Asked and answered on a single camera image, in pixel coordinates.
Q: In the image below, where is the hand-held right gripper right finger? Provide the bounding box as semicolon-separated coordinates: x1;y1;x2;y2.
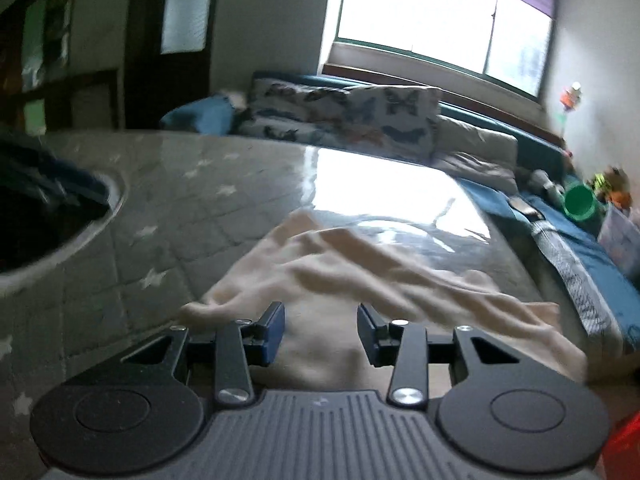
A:
356;303;531;408

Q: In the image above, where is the green plastic bucket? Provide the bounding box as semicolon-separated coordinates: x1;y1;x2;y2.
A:
562;182;598;223

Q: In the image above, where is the beige cushion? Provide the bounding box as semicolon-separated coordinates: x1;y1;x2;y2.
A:
432;117;521;193

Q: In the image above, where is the grey plush toy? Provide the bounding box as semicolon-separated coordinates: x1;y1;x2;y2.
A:
527;169;566;206

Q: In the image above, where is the grey patterned cloth strip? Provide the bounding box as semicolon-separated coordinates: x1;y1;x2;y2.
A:
530;217;628;356

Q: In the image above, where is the black round induction cooktop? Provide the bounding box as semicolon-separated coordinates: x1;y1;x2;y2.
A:
0;170;113;276

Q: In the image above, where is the cream cloth garment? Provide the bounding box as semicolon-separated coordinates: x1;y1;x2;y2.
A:
177;209;588;396

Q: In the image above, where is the colourful plush toy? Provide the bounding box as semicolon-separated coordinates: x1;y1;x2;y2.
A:
590;165;631;206

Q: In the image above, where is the dark wooden display cabinet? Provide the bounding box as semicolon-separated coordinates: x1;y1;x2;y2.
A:
0;0;81;133

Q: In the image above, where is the clear plastic box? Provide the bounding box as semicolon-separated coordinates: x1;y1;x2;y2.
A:
597;205;640;271

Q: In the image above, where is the teal sofa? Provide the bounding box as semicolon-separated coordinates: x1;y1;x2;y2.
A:
160;71;640;361

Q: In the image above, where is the long butterfly print pillow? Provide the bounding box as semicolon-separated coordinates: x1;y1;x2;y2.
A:
239;76;361;146

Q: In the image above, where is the square butterfly print pillow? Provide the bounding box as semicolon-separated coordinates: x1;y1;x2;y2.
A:
345;85;443;163

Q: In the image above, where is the green framed window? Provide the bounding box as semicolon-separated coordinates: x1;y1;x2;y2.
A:
320;0;558;101

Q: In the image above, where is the grey quilted star table cover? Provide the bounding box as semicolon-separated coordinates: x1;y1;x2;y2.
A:
0;130;541;480

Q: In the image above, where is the dark wooden console table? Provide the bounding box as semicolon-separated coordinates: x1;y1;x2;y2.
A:
20;69;123;133

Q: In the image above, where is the colourful pinwheel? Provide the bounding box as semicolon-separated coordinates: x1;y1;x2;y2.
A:
555;82;586;136

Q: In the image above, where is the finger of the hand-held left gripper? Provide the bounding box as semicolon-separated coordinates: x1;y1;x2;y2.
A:
30;157;112;218

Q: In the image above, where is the dark wooden glass door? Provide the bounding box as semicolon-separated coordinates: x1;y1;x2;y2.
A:
125;0;223;131

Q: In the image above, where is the red plastic thing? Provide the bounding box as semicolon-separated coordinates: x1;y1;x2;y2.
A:
600;410;640;480

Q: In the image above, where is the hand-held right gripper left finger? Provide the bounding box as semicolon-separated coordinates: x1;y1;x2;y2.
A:
106;301;287;408

